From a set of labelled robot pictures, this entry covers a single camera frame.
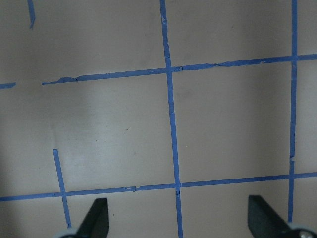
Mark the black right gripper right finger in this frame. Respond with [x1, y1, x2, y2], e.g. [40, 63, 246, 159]
[248, 195, 291, 238]

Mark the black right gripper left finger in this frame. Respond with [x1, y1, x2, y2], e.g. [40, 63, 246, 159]
[76, 198, 109, 238]

